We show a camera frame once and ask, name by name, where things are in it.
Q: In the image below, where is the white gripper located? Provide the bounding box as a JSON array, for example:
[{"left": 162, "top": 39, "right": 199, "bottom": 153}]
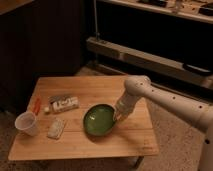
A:
[{"left": 113, "top": 91, "right": 141, "bottom": 121}]

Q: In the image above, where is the green ceramic bowl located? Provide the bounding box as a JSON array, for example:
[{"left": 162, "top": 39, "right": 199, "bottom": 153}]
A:
[{"left": 83, "top": 104, "right": 115, "bottom": 136}]

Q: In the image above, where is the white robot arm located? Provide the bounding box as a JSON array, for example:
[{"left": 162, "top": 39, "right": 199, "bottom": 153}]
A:
[{"left": 115, "top": 75, "right": 213, "bottom": 171}]

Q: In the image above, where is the wooden table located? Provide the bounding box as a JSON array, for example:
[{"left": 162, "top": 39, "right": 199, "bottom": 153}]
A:
[{"left": 8, "top": 76, "right": 159, "bottom": 161}]

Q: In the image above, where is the long shelf beam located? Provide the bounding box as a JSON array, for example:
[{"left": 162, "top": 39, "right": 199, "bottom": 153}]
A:
[{"left": 86, "top": 37, "right": 213, "bottom": 90}]

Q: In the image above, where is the white tube with label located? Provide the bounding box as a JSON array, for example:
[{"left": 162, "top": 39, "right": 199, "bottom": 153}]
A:
[{"left": 44, "top": 97, "right": 79, "bottom": 114}]

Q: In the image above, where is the metal vertical pole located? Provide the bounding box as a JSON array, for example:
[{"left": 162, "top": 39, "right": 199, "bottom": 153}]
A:
[{"left": 93, "top": 0, "right": 100, "bottom": 41}]

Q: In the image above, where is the white wrapped snack bar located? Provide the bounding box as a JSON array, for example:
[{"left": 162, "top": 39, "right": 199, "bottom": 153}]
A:
[{"left": 47, "top": 118, "right": 66, "bottom": 139}]

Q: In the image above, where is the black object on shelf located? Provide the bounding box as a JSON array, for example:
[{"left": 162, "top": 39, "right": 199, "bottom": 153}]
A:
[{"left": 182, "top": 63, "right": 213, "bottom": 76}]

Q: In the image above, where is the orange marker pen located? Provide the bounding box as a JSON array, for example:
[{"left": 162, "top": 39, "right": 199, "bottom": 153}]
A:
[{"left": 33, "top": 98, "right": 41, "bottom": 116}]

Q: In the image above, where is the white plastic cup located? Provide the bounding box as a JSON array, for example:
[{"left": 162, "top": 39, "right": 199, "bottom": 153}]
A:
[{"left": 15, "top": 112, "right": 39, "bottom": 136}]

